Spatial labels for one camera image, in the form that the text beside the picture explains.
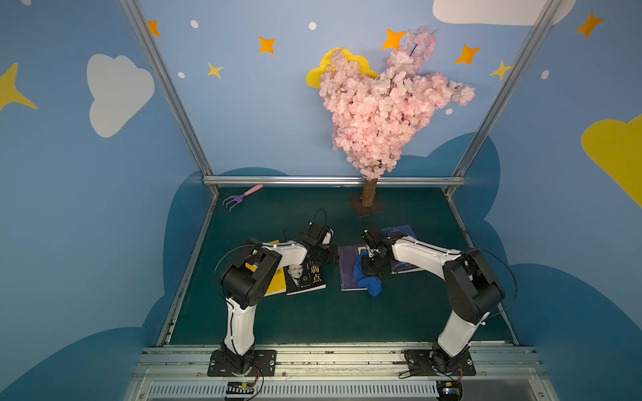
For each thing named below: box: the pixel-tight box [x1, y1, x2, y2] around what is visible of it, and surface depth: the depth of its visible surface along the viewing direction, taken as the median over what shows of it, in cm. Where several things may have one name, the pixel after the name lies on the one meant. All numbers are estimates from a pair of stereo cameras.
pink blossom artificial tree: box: [318, 26, 476, 218], surface depth 74 cm
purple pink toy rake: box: [222, 184, 265, 213], surface depth 118 cm
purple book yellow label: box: [337, 244, 369, 292], surface depth 95 cm
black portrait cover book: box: [283, 260, 327, 296], surface depth 92 cm
